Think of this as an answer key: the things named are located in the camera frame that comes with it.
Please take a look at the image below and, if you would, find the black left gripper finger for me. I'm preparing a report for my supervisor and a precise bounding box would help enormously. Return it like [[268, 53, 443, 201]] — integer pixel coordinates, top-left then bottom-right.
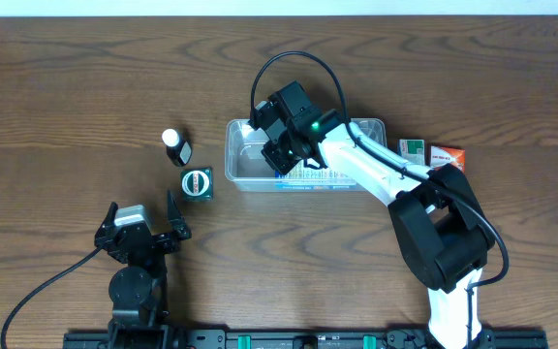
[[167, 190, 192, 240], [101, 202, 118, 229]]

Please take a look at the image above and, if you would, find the blue fever patch box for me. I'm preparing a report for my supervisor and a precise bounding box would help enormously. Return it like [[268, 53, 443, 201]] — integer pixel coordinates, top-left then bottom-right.
[[275, 161, 357, 191]]

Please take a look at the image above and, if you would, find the clear plastic container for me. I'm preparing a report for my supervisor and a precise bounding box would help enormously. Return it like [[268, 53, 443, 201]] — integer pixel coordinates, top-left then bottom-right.
[[225, 119, 363, 192]]

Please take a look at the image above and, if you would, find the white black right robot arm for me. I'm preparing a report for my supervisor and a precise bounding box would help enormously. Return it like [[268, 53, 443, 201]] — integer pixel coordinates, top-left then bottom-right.
[[249, 81, 501, 348]]

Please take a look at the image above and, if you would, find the green Zam-Buk tin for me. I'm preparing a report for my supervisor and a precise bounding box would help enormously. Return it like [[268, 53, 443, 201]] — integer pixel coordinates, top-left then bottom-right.
[[180, 168, 213, 202]]

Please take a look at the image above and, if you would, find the dark bottle white cap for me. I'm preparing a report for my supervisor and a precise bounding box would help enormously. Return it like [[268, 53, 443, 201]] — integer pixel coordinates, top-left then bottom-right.
[[162, 129, 192, 167]]

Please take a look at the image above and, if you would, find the green white medicine box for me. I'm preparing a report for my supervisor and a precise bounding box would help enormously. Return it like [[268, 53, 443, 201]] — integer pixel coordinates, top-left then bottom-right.
[[398, 139, 426, 166]]

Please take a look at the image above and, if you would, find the red white medicine box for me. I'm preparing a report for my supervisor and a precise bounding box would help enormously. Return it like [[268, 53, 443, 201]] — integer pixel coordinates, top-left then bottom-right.
[[429, 145, 465, 173]]

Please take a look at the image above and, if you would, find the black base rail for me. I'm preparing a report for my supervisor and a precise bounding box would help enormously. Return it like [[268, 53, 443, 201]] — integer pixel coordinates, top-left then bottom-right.
[[63, 328, 549, 349]]

